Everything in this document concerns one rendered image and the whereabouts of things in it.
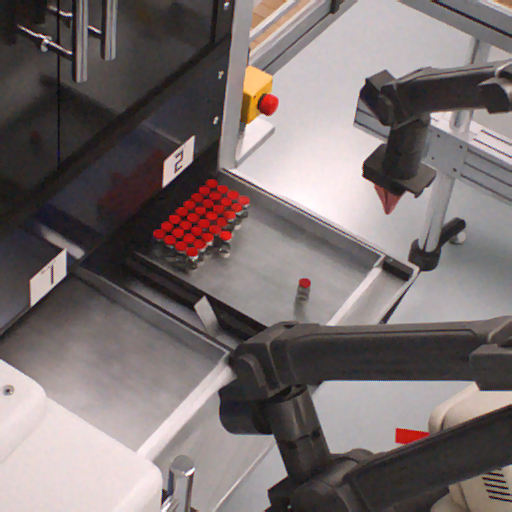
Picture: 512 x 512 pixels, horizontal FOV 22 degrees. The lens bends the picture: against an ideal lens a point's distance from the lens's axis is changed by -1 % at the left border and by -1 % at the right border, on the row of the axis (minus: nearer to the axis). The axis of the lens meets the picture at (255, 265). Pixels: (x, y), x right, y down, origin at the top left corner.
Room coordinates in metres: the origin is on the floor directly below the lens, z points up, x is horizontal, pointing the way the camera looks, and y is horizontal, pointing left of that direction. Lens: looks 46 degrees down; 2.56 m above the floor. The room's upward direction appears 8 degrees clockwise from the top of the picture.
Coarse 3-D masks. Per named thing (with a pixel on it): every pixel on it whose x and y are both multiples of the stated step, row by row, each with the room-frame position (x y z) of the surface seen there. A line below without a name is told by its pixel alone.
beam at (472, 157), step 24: (360, 120) 2.53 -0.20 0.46; (432, 120) 2.46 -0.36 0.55; (432, 144) 2.44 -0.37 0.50; (456, 144) 2.41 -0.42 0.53; (480, 144) 2.40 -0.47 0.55; (504, 144) 2.41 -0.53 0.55; (456, 168) 2.41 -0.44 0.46; (480, 168) 2.38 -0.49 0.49; (504, 168) 2.36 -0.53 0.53; (504, 192) 2.35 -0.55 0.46
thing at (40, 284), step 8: (64, 256) 1.41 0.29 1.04; (48, 264) 1.38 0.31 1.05; (56, 264) 1.40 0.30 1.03; (64, 264) 1.41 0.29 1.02; (40, 272) 1.36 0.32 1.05; (48, 272) 1.38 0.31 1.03; (56, 272) 1.40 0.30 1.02; (64, 272) 1.41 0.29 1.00; (32, 280) 1.35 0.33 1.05; (40, 280) 1.36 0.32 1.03; (48, 280) 1.38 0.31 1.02; (56, 280) 1.40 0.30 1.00; (32, 288) 1.35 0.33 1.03; (40, 288) 1.36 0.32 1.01; (48, 288) 1.38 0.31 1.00; (32, 296) 1.34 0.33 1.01; (40, 296) 1.36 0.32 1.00; (32, 304) 1.34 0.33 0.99
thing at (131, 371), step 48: (96, 288) 1.49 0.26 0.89; (0, 336) 1.36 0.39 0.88; (48, 336) 1.38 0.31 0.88; (96, 336) 1.39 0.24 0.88; (144, 336) 1.41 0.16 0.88; (192, 336) 1.40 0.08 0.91; (48, 384) 1.28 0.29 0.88; (96, 384) 1.30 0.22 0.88; (144, 384) 1.31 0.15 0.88; (192, 384) 1.32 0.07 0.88; (144, 432) 1.22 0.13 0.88
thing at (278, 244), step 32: (256, 192) 1.75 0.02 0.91; (256, 224) 1.70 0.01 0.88; (288, 224) 1.71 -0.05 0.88; (320, 224) 1.69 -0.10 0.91; (256, 256) 1.62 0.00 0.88; (288, 256) 1.63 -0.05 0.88; (320, 256) 1.64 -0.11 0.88; (352, 256) 1.65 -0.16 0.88; (384, 256) 1.63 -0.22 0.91; (192, 288) 1.50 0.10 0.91; (224, 288) 1.54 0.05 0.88; (256, 288) 1.55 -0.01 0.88; (288, 288) 1.56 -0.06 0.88; (320, 288) 1.57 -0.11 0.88; (352, 288) 1.58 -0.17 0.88; (256, 320) 1.45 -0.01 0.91; (288, 320) 1.49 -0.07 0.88; (320, 320) 1.50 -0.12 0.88
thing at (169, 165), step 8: (184, 144) 1.69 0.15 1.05; (192, 144) 1.71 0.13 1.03; (176, 152) 1.67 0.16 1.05; (184, 152) 1.69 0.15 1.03; (192, 152) 1.72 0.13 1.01; (168, 160) 1.65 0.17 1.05; (176, 160) 1.67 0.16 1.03; (184, 160) 1.70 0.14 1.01; (168, 168) 1.65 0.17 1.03; (168, 176) 1.66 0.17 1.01; (176, 176) 1.68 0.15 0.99
